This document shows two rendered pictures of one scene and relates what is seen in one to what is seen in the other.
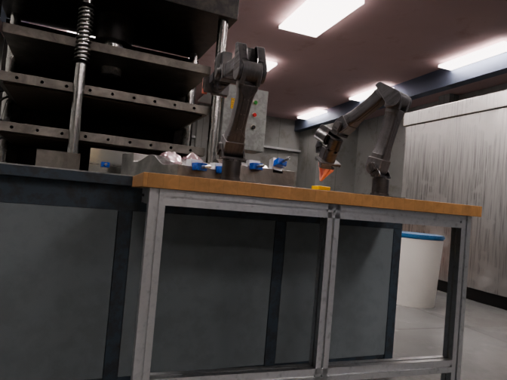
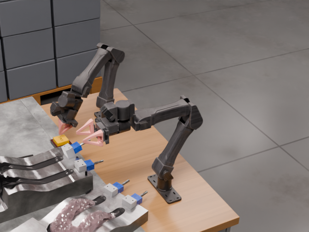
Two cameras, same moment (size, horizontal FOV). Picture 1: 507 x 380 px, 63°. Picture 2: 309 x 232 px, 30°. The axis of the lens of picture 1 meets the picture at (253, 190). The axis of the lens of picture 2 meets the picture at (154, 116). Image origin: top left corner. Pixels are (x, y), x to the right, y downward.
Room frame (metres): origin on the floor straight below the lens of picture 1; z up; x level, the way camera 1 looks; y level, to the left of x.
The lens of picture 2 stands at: (1.80, 2.03, 2.45)
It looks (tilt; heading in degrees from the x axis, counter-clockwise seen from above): 33 degrees down; 260
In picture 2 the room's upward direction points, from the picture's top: 3 degrees clockwise
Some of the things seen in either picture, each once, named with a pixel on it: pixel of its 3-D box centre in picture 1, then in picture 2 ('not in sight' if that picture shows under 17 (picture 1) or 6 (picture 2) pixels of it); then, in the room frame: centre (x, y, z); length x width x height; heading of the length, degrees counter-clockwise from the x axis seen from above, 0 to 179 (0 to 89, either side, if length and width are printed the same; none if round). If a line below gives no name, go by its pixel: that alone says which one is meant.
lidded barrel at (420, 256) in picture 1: (411, 267); not in sight; (3.60, -1.41, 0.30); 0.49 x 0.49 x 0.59
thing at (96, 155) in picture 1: (111, 168); not in sight; (2.50, 0.86, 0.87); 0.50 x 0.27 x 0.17; 23
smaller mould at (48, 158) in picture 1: (59, 161); not in sight; (1.65, 0.78, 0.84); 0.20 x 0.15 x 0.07; 23
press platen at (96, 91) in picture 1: (107, 105); not in sight; (2.60, 0.96, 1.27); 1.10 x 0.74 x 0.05; 113
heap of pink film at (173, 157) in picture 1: (177, 158); (80, 217); (1.77, 0.33, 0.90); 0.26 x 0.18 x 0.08; 40
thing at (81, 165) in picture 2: (256, 166); (90, 164); (1.71, -0.01, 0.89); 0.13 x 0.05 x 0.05; 23
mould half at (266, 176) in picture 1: (245, 175); (26, 179); (1.98, 0.05, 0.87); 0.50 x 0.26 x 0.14; 23
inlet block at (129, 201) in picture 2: (201, 167); (137, 198); (1.53, 0.20, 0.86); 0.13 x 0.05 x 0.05; 40
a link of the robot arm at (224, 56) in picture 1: (225, 67); (130, 114); (1.56, 0.15, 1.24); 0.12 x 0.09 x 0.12; 20
